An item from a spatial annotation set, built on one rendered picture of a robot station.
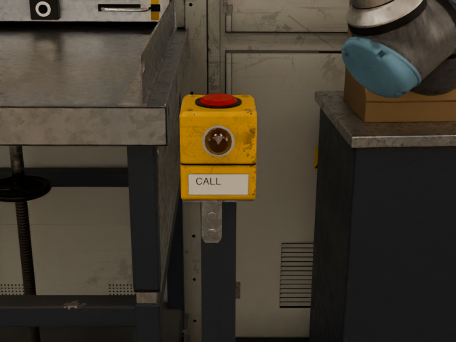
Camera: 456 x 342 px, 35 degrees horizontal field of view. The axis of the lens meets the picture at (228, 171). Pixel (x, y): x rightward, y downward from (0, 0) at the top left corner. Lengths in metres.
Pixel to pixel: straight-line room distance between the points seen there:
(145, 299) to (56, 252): 0.76
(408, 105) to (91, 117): 0.57
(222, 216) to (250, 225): 0.96
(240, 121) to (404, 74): 0.38
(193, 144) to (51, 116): 0.31
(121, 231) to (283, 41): 0.60
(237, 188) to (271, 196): 0.97
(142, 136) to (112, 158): 0.74
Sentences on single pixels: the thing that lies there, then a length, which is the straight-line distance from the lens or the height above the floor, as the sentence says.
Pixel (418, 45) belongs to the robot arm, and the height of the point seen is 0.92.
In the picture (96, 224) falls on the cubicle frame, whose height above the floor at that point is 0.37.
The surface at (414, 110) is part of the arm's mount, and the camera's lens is 1.29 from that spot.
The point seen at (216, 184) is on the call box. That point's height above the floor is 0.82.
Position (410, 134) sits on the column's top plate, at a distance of 1.22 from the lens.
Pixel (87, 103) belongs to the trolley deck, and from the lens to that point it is 1.00.
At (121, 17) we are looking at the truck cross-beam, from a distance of 1.63.
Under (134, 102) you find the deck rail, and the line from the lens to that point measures 0.98.
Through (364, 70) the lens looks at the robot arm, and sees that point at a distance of 1.09.
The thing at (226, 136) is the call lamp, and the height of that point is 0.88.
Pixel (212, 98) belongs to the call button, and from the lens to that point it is 0.77.
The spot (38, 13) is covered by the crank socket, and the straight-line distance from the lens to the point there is 1.64.
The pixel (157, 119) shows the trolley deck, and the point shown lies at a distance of 0.98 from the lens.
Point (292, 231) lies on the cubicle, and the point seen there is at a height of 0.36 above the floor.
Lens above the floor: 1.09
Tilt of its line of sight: 20 degrees down
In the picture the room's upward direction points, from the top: straight up
